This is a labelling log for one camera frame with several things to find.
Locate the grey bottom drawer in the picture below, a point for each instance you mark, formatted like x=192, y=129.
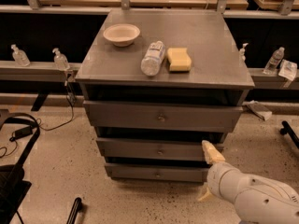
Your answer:
x=165, y=173

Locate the upright clear water bottle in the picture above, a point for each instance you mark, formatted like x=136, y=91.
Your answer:
x=274, y=61

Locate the grey packet on floor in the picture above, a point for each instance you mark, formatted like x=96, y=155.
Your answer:
x=259, y=110

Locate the black stand leg right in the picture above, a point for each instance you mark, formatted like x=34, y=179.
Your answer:
x=287, y=129

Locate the grey drawer cabinet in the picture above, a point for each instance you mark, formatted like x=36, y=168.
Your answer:
x=217, y=77

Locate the clear plastic packet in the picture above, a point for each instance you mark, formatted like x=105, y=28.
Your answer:
x=288, y=70

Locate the small right sanitizer bottle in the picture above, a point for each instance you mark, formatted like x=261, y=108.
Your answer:
x=242, y=51

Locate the black power adapter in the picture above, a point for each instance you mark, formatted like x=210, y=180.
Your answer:
x=23, y=132

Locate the beige paper bowl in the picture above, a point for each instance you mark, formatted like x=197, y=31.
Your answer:
x=121, y=35

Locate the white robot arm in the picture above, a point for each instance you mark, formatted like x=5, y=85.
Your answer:
x=257, y=199

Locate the grey top drawer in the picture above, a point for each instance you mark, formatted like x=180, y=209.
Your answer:
x=198, y=118

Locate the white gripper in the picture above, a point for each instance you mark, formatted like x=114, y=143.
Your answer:
x=219, y=176

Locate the far left sanitizer bottle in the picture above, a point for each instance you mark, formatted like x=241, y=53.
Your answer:
x=19, y=56

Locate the grey drawer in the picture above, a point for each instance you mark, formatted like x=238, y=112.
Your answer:
x=198, y=118
x=150, y=149
x=165, y=173

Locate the black bar bottom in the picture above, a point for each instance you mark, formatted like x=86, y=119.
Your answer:
x=76, y=207

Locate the black chair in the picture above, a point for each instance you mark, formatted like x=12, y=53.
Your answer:
x=12, y=186

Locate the yellow sponge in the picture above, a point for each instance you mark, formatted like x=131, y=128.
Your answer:
x=179, y=60

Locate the clear plastic water bottle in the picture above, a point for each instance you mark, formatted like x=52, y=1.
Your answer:
x=153, y=59

